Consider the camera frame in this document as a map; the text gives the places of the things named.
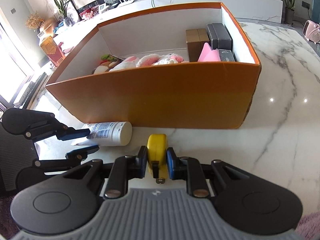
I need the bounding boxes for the white Vaseline lotion tube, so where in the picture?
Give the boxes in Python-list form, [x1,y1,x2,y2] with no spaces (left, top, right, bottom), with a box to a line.
[71,121,132,147]

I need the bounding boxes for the yellow tape measure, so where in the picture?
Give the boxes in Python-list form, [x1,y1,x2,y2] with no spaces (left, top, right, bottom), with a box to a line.
[147,134,168,184]

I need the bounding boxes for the orange cardboard box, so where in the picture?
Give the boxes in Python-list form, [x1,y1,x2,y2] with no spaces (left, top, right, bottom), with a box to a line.
[46,2,261,129]

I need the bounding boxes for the crochet bunny with bouquet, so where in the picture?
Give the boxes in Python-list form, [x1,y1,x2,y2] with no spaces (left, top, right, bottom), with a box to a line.
[136,54,185,67]

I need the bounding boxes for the pink leather card wallet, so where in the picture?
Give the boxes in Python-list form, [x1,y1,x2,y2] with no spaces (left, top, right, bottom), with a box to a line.
[198,42,221,62]

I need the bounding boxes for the grey slim rectangular box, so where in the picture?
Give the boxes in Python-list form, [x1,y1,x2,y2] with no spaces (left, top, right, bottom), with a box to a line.
[218,49,235,62]

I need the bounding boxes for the dark grey case box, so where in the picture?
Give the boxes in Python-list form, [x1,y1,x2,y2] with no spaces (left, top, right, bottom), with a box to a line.
[207,23,233,50]

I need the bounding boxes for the red and gold box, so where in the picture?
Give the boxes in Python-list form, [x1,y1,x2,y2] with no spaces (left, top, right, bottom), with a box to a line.
[40,36,65,67]

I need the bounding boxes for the strawberry plush toy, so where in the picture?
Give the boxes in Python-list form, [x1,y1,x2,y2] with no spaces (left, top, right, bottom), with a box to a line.
[100,54,120,65]

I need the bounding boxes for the pink striped plush toy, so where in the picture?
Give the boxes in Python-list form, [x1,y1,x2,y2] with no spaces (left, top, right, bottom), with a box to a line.
[109,56,139,72]

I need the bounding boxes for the copper vase dried flowers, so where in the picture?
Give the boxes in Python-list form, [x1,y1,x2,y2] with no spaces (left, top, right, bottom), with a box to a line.
[25,12,57,37]

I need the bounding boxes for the green plant glass vase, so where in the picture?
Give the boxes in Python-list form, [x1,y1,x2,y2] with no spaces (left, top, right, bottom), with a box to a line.
[54,0,73,27]

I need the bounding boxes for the gold brown box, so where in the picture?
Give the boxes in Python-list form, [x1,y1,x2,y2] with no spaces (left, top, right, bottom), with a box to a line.
[185,28,209,62]

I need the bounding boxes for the purple fluffy rug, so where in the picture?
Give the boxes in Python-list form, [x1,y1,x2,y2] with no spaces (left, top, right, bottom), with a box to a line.
[296,212,320,239]

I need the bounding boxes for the white marble TV console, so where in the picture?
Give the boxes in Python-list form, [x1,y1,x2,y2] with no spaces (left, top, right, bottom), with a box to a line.
[54,0,283,47]

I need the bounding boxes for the pink small heater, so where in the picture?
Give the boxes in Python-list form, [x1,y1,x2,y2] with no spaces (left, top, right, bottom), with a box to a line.
[303,20,320,44]

